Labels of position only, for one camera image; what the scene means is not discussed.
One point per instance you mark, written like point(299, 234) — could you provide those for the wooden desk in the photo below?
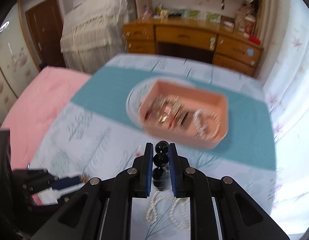
point(196, 40)

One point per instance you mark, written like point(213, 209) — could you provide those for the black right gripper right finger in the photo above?
point(219, 208)

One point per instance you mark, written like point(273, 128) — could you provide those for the fringed beige cover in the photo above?
point(93, 33)

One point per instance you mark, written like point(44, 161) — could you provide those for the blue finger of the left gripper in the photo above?
point(66, 182)

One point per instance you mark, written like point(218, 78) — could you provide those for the pink jewelry tray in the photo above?
point(190, 116)

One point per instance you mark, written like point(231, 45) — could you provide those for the round clear plate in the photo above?
point(139, 92)

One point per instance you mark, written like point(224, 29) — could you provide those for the white floral curtain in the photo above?
point(284, 76)

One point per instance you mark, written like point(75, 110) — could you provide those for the floral white bedsheet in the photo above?
point(83, 142)

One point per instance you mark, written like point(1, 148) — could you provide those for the brown wooden door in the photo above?
point(45, 26)

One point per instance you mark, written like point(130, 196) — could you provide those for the teal cloth mat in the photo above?
point(249, 139)

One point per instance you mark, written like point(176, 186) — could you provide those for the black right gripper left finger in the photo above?
point(102, 209)

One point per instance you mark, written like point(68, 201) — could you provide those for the pink blanket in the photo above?
point(36, 109)

